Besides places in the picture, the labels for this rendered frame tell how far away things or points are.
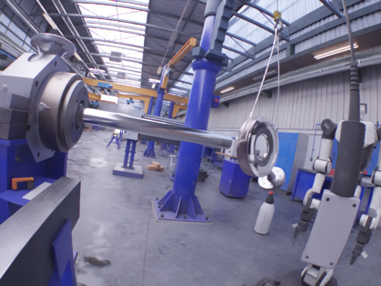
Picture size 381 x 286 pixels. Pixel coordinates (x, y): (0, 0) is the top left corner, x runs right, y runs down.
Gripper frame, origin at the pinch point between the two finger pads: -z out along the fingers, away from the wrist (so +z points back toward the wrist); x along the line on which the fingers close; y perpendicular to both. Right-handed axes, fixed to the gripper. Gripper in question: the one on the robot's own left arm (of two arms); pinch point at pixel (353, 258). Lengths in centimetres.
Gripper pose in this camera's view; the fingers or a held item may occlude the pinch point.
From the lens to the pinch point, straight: 134.3
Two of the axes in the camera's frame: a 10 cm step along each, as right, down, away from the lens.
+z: 3.5, -9.3, 0.7
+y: 4.7, 1.1, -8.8
